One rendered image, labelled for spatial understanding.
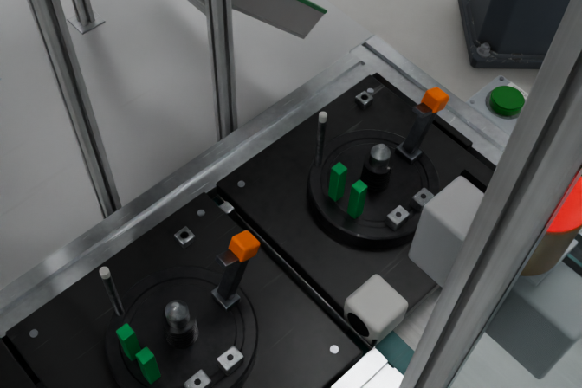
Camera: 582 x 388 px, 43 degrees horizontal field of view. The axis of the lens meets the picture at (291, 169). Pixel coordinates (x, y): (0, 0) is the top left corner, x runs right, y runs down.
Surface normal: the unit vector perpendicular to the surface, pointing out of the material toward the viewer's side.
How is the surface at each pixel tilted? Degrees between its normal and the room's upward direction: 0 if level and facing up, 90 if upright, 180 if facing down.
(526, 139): 90
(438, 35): 0
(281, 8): 90
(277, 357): 0
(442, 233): 90
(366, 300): 0
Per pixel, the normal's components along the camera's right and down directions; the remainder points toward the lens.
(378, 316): 0.03, -0.57
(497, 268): -0.74, 0.54
